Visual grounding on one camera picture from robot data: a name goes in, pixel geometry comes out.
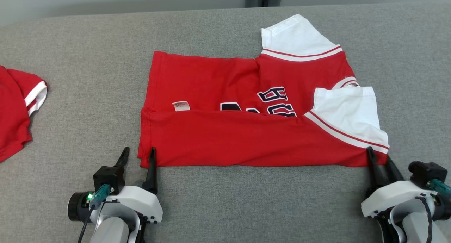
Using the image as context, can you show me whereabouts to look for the left cable with green plug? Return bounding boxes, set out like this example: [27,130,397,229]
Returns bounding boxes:
[77,184,113,243]

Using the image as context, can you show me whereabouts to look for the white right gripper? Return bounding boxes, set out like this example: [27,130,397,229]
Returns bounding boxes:
[361,146,438,219]

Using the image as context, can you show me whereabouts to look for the right cable with green plug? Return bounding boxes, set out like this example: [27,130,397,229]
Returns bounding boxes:
[426,179,451,198]

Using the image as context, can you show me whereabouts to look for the red jersey with white sleeves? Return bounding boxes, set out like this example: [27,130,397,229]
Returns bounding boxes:
[137,14,390,169]

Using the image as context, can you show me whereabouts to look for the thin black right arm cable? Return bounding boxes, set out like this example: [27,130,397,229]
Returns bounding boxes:
[415,196,434,243]

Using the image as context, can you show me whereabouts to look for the cable with green plug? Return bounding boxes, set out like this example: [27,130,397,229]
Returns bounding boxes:
[77,184,113,243]
[426,179,451,198]

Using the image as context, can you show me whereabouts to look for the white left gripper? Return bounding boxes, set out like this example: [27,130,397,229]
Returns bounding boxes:
[105,147,163,225]

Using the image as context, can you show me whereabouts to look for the red shorts with white stripes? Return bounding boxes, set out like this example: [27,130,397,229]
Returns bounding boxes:
[0,65,48,163]

